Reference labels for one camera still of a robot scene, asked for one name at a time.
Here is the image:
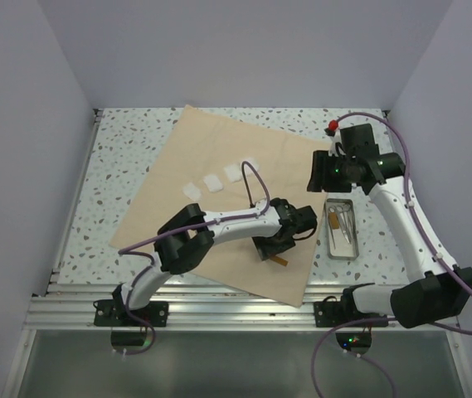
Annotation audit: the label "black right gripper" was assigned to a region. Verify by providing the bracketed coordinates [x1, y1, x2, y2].
[307, 150, 356, 193]

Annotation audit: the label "brown bandage strip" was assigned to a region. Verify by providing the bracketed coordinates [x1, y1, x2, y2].
[270, 256, 289, 267]
[328, 212, 340, 230]

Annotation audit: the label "steel hemostat forceps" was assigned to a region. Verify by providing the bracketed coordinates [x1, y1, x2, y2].
[328, 202, 350, 215]

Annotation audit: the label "steel surgical scissors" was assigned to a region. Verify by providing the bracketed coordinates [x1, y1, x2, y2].
[337, 213, 353, 244]

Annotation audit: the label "long steel tweezers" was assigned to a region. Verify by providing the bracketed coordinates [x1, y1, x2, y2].
[328, 227, 337, 250]

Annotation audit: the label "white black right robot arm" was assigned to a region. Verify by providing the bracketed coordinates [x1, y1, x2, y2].
[307, 121, 472, 328]

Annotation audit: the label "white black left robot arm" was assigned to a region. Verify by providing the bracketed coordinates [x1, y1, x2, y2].
[113, 198, 318, 326]

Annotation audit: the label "white gauze pad far right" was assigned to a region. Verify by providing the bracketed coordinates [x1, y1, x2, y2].
[241, 158, 260, 176]

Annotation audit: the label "white gauze pad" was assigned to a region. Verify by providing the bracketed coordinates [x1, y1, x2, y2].
[224, 163, 243, 183]
[182, 182, 202, 202]
[202, 174, 224, 193]
[241, 158, 260, 176]

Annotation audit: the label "steel instrument tray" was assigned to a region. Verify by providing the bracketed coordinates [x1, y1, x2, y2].
[324, 198, 359, 260]

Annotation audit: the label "white gauze pad far left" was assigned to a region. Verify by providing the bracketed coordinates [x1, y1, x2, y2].
[182, 182, 202, 202]

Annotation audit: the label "beige cloth mat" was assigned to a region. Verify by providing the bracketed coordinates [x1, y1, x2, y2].
[110, 106, 328, 308]

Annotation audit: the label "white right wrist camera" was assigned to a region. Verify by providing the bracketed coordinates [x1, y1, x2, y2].
[325, 120, 342, 156]

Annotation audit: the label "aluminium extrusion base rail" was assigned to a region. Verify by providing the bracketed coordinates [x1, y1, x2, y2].
[24, 108, 408, 331]

